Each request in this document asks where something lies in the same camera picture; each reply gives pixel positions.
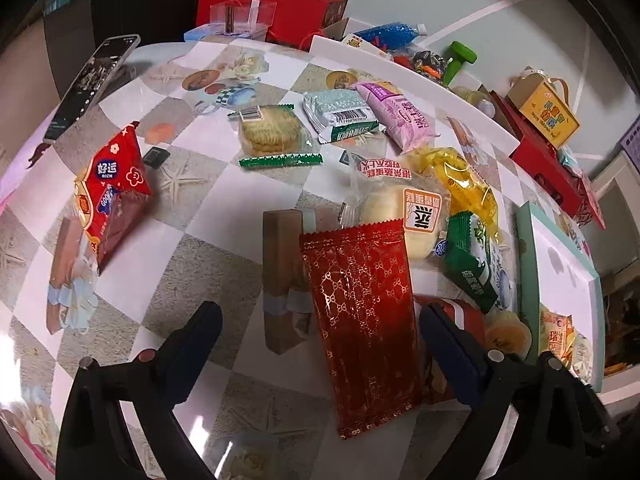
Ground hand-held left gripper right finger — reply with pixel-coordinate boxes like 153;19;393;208
419;305;621;480

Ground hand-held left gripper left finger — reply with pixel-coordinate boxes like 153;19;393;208
55;301;224;480

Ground round yellow pastry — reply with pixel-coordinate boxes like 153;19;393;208
484;309;532;359

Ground red gold-patterned snack packet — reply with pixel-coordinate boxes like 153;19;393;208
299;220;426;442

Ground teal rimmed white tray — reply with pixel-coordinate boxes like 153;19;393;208
515;202;604;392

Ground clear bun packet orange label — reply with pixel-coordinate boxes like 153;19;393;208
339;156;452;262

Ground yellow bread packet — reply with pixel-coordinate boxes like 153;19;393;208
407;146;502;243

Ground red flower-print snack packet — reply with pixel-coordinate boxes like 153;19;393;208
74;121;154;277

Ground red white snack packet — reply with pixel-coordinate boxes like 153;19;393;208
414;295;487;407

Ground orange snack packet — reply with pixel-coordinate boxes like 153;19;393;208
539;309;576;367

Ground pale clear snack packet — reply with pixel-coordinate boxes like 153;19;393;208
571;331;597;387

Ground small black card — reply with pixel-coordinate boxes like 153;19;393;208
142;147;170;169

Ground large red gift box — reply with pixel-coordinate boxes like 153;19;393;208
489;90;607;230

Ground clear biscuit packet green edges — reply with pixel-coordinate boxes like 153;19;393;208
228;104;324;169

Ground pink snack packet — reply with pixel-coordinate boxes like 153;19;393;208
354;80;440;157

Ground white cardboard box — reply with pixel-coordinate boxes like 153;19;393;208
309;17;522;158

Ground mint green barcode snack packet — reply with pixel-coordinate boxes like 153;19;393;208
302;88;387;145

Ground smartphone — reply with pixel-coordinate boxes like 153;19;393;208
42;33;142;146

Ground colourful toy pouch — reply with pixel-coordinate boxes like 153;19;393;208
392;47;453;81

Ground purple perforated basket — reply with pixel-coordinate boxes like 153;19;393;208
620;114;640;152

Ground green dumbbell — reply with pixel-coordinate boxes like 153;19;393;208
442;40;479;87

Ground light blue small box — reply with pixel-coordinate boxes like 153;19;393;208
183;23;217;42

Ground white card game box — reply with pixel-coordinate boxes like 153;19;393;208
342;33;392;59

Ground clear plastic box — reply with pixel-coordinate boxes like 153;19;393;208
208;2;277;42

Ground blue bead bottle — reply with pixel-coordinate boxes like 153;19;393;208
357;22;427;52

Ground red cardboard box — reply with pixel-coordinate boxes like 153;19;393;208
195;0;349;52

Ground black cabinet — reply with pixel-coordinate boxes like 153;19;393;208
42;0;211;103

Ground yellow gift box with handle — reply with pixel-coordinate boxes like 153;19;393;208
506;66;582;149

